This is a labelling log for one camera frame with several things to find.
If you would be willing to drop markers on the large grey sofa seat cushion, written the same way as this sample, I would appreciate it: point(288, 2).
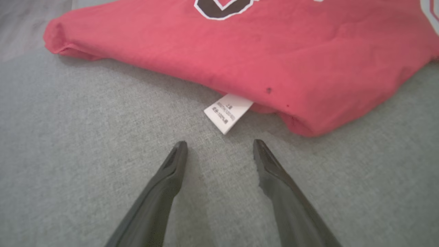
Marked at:
point(85, 137)

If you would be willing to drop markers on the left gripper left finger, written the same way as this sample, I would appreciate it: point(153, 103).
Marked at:
point(154, 206)

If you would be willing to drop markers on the red Bulls 23 basketball jersey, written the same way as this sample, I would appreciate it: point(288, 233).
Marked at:
point(257, 55)

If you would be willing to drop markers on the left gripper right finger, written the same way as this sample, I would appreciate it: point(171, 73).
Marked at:
point(291, 212)

